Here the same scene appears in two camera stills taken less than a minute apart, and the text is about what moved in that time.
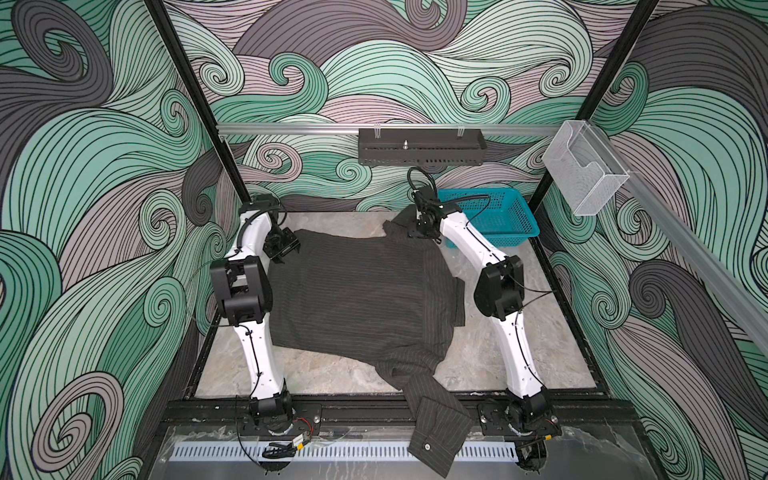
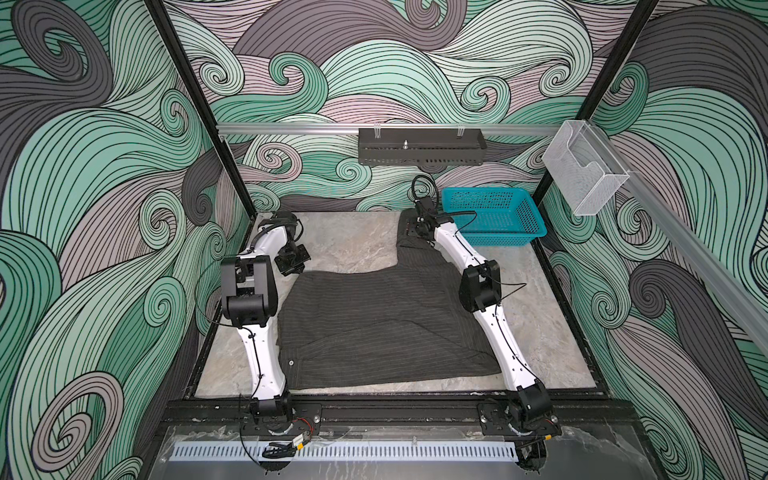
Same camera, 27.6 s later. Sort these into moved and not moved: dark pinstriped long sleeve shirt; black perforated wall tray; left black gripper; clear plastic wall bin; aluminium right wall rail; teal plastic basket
Moved: left black gripper; dark pinstriped long sleeve shirt
Not moved: aluminium right wall rail; clear plastic wall bin; teal plastic basket; black perforated wall tray
